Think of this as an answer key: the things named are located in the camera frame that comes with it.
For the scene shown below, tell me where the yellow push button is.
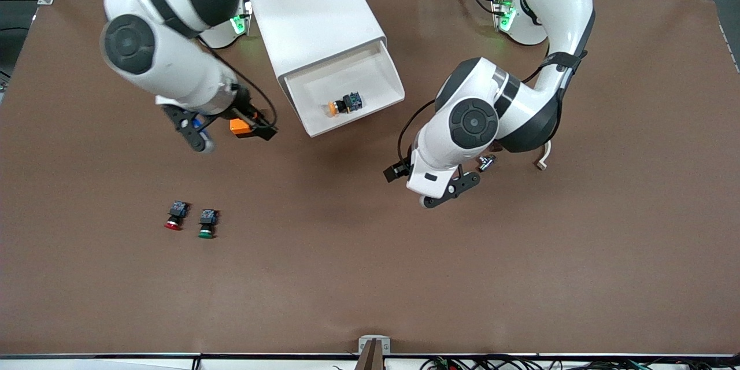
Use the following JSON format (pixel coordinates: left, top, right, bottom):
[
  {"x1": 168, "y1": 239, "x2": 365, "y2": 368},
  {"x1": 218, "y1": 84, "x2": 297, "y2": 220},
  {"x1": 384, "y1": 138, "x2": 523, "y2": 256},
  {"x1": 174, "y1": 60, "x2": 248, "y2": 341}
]
[{"x1": 328, "y1": 91, "x2": 364, "y2": 117}]

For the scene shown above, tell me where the green push button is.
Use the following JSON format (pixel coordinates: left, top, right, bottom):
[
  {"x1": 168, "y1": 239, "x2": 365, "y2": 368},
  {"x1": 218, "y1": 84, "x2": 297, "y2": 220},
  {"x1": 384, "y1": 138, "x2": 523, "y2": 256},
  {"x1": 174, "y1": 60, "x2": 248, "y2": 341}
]
[{"x1": 198, "y1": 209, "x2": 219, "y2": 239}]

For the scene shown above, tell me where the white curved plastic bracket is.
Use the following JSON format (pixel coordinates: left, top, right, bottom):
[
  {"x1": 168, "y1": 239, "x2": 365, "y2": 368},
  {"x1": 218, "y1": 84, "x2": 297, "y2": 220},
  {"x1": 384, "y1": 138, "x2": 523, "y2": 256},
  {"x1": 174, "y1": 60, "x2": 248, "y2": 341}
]
[{"x1": 535, "y1": 140, "x2": 553, "y2": 172}]

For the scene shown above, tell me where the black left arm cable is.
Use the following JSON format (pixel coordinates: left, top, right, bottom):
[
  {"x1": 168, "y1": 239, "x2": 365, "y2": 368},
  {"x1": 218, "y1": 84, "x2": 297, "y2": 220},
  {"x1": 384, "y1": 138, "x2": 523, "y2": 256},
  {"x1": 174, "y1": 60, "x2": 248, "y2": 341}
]
[{"x1": 397, "y1": 98, "x2": 438, "y2": 164}]

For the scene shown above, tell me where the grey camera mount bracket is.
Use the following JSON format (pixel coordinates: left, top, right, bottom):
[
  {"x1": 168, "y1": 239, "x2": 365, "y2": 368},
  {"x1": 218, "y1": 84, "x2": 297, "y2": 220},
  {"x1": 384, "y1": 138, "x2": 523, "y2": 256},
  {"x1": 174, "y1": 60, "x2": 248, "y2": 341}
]
[{"x1": 354, "y1": 335, "x2": 391, "y2": 370}]

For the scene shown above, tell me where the red push button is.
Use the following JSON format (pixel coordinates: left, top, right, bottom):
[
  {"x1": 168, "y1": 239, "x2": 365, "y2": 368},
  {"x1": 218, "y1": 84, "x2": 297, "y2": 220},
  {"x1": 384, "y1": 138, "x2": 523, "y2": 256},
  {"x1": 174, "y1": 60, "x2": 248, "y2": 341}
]
[{"x1": 164, "y1": 201, "x2": 190, "y2": 231}]

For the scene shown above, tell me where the white plastic drawer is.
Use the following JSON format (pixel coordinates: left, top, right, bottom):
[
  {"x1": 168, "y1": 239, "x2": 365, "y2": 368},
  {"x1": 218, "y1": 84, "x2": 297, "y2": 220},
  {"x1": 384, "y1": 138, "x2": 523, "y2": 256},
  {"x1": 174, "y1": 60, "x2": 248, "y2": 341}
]
[{"x1": 282, "y1": 40, "x2": 405, "y2": 138}]

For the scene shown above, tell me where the brown table cover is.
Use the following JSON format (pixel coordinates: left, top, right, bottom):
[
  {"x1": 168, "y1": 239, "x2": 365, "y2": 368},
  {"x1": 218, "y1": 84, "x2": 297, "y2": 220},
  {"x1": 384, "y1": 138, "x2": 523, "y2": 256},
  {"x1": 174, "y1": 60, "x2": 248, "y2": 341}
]
[{"x1": 0, "y1": 0, "x2": 740, "y2": 356}]

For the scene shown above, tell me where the white drawer cabinet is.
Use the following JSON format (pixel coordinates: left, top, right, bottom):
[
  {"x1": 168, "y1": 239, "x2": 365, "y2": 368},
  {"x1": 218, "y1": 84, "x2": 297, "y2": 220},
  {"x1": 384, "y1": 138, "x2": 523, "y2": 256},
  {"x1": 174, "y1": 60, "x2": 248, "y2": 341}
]
[{"x1": 243, "y1": 0, "x2": 387, "y2": 84}]

